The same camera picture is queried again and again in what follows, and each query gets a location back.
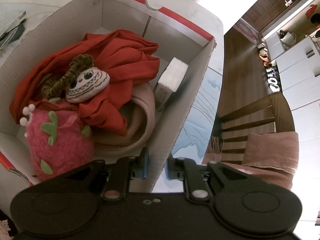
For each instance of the red and white cardboard box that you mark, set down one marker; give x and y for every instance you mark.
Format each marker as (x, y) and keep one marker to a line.
(182, 28)

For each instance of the white wall cabinet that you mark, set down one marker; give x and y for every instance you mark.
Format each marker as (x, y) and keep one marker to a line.
(299, 79)

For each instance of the blue patterned table mat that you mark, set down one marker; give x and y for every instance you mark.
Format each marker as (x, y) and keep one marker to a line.
(195, 134)

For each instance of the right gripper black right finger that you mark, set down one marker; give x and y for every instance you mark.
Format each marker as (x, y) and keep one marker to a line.
(240, 202)

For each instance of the row of shoes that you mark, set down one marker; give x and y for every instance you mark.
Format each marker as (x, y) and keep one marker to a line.
(271, 69)

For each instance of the pink knitted hat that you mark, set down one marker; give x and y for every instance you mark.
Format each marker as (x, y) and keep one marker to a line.
(140, 114)

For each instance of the wooden chair near cabinet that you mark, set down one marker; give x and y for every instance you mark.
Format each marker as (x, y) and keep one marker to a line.
(270, 114)

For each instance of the pink scarf on chair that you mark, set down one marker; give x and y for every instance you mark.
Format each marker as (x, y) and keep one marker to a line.
(271, 157)

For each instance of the red cloth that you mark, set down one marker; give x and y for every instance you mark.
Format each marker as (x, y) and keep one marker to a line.
(125, 56)

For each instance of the brown wooden door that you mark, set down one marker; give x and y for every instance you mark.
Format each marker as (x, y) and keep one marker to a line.
(263, 12)

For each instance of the cartoon face doll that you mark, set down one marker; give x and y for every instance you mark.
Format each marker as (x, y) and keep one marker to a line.
(80, 83)

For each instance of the pink strawberry plush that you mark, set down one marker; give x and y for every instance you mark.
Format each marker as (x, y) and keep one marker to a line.
(58, 139)

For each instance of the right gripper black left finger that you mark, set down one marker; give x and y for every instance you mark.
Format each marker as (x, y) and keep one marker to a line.
(67, 202)

